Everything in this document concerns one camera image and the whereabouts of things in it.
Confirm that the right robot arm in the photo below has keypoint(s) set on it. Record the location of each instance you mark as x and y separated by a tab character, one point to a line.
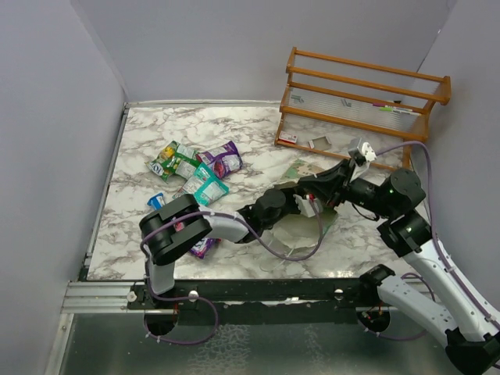
463	321

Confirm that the teal Fox's candy packet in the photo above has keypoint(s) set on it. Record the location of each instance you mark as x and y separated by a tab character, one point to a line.
204	185

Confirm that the red white small box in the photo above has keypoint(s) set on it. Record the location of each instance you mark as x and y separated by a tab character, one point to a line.
286	137

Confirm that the wooden shelf rack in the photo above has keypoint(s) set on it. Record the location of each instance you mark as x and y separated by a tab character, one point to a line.
325	94

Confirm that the purple snack packet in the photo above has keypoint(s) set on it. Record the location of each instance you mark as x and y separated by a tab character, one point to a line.
223	160

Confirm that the yellow green snack packet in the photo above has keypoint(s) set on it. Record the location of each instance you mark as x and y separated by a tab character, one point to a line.
165	164

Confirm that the purple Fox's candy packet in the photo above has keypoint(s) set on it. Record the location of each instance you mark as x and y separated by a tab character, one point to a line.
200	248

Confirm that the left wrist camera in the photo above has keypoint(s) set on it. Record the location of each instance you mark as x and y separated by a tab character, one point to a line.
308	206

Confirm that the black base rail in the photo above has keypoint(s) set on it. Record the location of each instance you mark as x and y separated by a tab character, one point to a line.
263	301

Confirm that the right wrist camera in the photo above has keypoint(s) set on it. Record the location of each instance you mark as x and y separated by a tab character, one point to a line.
362	154

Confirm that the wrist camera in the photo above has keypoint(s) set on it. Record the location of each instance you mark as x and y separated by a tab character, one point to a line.
308	206
362	154

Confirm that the markers on shelf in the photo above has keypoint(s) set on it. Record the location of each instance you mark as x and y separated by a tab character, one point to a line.
394	109

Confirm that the green white paper bag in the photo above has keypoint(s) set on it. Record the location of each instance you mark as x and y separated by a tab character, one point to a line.
294	235

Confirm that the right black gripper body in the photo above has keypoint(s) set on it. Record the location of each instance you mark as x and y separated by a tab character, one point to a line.
346	186

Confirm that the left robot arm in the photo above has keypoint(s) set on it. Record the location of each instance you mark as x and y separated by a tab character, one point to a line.
173	230

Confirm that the blue small snack packet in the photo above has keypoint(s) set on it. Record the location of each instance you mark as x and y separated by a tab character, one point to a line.
156	201

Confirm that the open white small box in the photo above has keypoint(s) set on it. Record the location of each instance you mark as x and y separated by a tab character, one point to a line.
320	143

